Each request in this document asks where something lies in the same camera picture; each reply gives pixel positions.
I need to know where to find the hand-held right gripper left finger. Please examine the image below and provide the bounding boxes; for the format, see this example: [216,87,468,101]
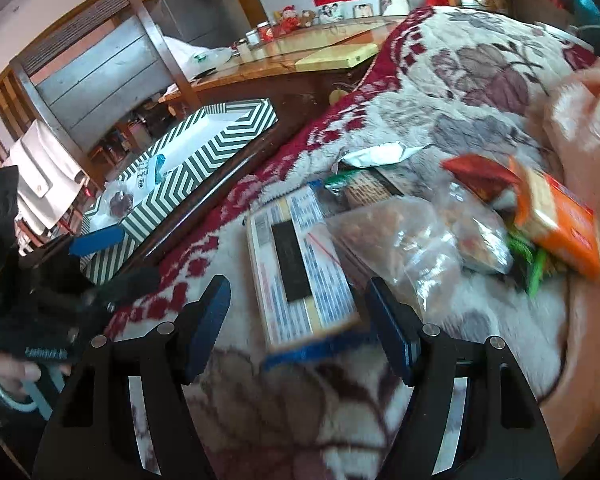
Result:
[32,275,231,480]

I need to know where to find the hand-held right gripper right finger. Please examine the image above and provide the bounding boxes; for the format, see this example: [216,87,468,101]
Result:
[364,277,561,480]

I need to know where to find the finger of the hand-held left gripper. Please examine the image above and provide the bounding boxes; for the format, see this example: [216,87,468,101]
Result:
[17,224,127,286]
[80,267,162,311]

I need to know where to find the pale yellow cracker package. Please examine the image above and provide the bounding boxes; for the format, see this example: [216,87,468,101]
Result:
[244,182,376,373]

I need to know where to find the green white striped box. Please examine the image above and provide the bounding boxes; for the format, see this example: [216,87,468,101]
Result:
[80,99,280,286]

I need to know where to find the brown red candy packet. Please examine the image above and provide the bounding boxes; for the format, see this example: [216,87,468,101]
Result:
[441,154,523,203]

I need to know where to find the orange cracker package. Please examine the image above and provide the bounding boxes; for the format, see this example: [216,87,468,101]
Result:
[510,157,600,283]

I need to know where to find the clear bag of brown snacks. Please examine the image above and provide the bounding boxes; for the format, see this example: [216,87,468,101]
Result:
[325,195,461,321]

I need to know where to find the clear bag of mixed snacks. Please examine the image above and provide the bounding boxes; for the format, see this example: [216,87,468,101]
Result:
[445,180,516,276]

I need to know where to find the person's left hand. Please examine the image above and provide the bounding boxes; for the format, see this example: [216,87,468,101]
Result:
[0,352,45,397]

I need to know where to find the blue white snack packet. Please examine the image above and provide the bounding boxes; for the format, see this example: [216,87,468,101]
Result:
[135,154,168,188]

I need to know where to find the white cloth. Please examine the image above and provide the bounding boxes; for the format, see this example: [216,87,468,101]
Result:
[7,120,88,241]

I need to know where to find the pale green bangle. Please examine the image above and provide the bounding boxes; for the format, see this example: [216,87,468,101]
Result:
[0,377,53,421]

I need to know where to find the bright green snack packet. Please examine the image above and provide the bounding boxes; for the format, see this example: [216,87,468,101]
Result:
[507,227,551,298]

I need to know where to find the wooden chair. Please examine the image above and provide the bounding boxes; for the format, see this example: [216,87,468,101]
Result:
[10,0,301,291]

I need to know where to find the silver foil packet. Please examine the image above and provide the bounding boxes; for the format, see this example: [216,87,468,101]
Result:
[337,141,433,170]

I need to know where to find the white plastic bag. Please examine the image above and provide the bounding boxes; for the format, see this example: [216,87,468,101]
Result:
[162,35,233,78]

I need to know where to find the glass-topped wooden cabinet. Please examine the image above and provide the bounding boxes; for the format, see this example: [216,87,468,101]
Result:
[157,15,406,136]

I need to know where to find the grey refrigerator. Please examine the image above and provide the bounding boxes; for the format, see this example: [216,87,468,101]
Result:
[152,0,253,51]

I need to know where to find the floral fleece blanket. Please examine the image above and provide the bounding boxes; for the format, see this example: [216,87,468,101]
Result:
[105,6,600,480]

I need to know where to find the pale yellow board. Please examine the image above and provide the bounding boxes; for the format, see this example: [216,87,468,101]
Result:
[295,44,379,72]

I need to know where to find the pink quilt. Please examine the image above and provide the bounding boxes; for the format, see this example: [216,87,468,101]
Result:
[542,57,600,476]

